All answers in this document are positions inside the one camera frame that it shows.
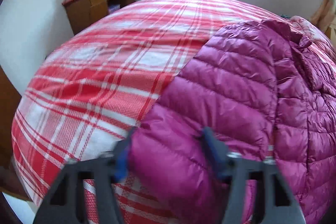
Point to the blue box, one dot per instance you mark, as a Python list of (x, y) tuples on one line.
[(113, 8)]

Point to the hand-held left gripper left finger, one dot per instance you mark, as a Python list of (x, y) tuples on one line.
[(121, 162)]

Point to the pink floral blanket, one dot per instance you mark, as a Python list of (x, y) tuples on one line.
[(315, 32)]

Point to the wooden desk with drawers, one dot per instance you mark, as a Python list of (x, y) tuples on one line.
[(78, 14)]

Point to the beige curtain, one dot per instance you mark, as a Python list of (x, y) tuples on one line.
[(324, 11)]

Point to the purple down jacket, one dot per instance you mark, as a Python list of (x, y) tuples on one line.
[(223, 82)]

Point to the red plaid bed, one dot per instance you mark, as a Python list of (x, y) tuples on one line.
[(105, 69)]

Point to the teal cloth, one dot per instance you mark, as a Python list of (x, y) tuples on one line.
[(284, 16)]

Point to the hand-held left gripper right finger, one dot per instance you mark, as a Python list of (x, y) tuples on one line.
[(215, 158)]

